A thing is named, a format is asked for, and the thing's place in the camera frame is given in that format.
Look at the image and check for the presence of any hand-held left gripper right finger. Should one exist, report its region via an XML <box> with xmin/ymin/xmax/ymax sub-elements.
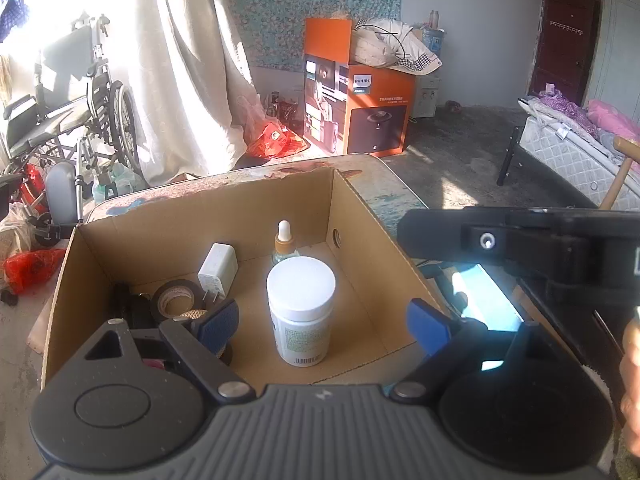
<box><xmin>385</xmin><ymin>298</ymin><xmax>556</xmax><ymax>405</ymax></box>

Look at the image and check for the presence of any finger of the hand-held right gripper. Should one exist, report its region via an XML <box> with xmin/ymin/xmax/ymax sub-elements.
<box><xmin>396</xmin><ymin>205</ymin><xmax>511</xmax><ymax>267</ymax></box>

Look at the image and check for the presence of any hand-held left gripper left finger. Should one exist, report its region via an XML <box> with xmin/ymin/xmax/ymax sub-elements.
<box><xmin>84</xmin><ymin>298</ymin><xmax>256</xmax><ymax>406</ymax></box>

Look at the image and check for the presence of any white charger plug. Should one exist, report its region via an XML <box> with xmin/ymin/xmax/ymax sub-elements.
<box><xmin>196</xmin><ymin>243</ymin><xmax>239</xmax><ymax>311</ymax></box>

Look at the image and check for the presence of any black tape roll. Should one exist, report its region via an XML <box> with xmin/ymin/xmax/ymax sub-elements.
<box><xmin>150</xmin><ymin>279</ymin><xmax>206</xmax><ymax>323</ymax></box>

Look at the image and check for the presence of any cardboard box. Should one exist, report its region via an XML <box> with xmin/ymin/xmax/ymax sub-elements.
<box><xmin>41</xmin><ymin>166</ymin><xmax>451</xmax><ymax>396</ymax></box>

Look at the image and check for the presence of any black key fob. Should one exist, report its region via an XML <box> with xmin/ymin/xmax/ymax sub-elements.
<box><xmin>129</xmin><ymin>292</ymin><xmax>153</xmax><ymax>328</ymax></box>

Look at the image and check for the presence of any white lidded pill bottle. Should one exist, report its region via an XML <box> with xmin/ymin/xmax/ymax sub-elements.
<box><xmin>266</xmin><ymin>256</ymin><xmax>337</xmax><ymax>367</ymax></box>

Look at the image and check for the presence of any glass dropper bottle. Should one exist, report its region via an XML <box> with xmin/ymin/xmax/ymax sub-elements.
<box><xmin>271</xmin><ymin>220</ymin><xmax>301</xmax><ymax>266</ymax></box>

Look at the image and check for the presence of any person's right forearm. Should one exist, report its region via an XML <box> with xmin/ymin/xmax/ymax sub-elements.
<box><xmin>607</xmin><ymin>425</ymin><xmax>640</xmax><ymax>480</ymax></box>

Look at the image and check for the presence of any person's right hand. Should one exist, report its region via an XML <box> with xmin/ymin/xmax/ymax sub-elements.
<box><xmin>619</xmin><ymin>317</ymin><xmax>640</xmax><ymax>431</ymax></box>

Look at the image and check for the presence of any shiny flat rectangular object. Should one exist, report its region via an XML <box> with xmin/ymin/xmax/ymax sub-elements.
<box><xmin>450</xmin><ymin>264</ymin><xmax>525</xmax><ymax>333</ymax></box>

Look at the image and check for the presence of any black cylindrical flashlight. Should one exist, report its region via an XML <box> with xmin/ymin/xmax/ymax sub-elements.
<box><xmin>112</xmin><ymin>284</ymin><xmax>133</xmax><ymax>321</ymax></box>

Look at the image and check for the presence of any white quilted mattress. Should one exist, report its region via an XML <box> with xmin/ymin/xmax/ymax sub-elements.
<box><xmin>517</xmin><ymin>110</ymin><xmax>640</xmax><ymax>208</ymax></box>

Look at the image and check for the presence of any small white cabinet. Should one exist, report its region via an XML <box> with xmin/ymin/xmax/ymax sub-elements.
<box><xmin>417</xmin><ymin>74</ymin><xmax>442</xmax><ymax>119</ymax></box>

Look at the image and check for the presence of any pink bedding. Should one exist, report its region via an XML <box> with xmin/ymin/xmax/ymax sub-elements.
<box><xmin>585</xmin><ymin>99</ymin><xmax>640</xmax><ymax>141</ymax></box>

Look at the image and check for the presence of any purple patterned cloth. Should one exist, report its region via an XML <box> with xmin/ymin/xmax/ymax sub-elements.
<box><xmin>537</xmin><ymin>89</ymin><xmax>601</xmax><ymax>131</ymax></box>

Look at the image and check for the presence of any orange appliance carton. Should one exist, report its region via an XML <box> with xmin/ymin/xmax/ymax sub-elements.
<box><xmin>302</xmin><ymin>17</ymin><xmax>417</xmax><ymax>157</ymax></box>

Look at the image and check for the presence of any pale green plastic bag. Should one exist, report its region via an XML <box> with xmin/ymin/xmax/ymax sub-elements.
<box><xmin>92</xmin><ymin>162</ymin><xmax>136</xmax><ymax>201</ymax></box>

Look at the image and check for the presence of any large red plastic bag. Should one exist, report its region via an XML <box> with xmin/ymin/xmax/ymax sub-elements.
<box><xmin>242</xmin><ymin>117</ymin><xmax>311</xmax><ymax>160</ymax></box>

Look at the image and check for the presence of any group of bottles and cans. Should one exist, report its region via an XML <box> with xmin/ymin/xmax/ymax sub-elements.
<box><xmin>264</xmin><ymin>91</ymin><xmax>303</xmax><ymax>122</ymax></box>

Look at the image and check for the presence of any small red plastic bag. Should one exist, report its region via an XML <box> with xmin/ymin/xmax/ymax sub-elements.
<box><xmin>2</xmin><ymin>249</ymin><xmax>67</xmax><ymax>295</ymax></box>

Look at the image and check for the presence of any white bundled cloth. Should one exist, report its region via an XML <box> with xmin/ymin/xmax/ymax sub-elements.
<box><xmin>351</xmin><ymin>16</ymin><xmax>443</xmax><ymax>77</ymax></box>

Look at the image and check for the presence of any grey wheelchair leg rest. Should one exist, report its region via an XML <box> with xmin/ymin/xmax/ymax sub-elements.
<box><xmin>44</xmin><ymin>161</ymin><xmax>86</xmax><ymax>228</ymax></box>

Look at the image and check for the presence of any dark brown door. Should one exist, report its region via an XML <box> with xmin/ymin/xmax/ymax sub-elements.
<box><xmin>529</xmin><ymin>0</ymin><xmax>603</xmax><ymax>108</ymax></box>

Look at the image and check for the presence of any red item under wheelchair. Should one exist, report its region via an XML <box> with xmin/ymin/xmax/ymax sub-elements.
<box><xmin>25</xmin><ymin>164</ymin><xmax>48</xmax><ymax>216</ymax></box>

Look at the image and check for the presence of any white curtain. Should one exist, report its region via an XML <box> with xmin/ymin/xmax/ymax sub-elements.
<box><xmin>120</xmin><ymin>0</ymin><xmax>261</xmax><ymax>186</ymax></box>

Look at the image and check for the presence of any folding wheelchair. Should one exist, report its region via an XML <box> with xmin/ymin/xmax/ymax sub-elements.
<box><xmin>0</xmin><ymin>12</ymin><xmax>143</xmax><ymax>196</ymax></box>

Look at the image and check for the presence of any blue checkered hanging cloth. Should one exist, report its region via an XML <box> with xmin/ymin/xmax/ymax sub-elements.
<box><xmin>0</xmin><ymin>0</ymin><xmax>26</xmax><ymax>41</ymax></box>

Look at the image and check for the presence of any wooden chair frame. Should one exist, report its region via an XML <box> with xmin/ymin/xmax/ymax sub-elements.
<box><xmin>599</xmin><ymin>135</ymin><xmax>640</xmax><ymax>211</ymax></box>

